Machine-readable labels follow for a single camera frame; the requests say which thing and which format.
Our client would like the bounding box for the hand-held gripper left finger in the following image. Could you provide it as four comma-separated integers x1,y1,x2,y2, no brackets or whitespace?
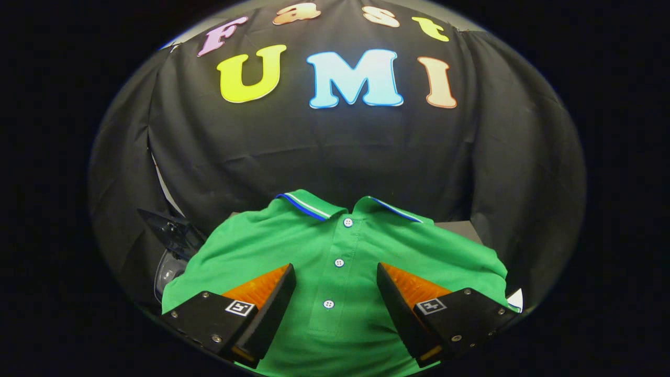
160,263,297,369

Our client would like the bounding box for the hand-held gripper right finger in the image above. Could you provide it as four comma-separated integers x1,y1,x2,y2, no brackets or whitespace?
376,263,520,368

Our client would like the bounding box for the green polo shirt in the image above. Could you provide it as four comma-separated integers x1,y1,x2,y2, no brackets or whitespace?
161,188,509,377

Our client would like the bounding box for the dark transparent washing machine lid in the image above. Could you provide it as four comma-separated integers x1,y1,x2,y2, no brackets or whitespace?
137,208,207,262

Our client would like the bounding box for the beige cabinet with dark frame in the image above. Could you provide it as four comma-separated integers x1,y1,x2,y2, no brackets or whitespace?
434,220,485,246

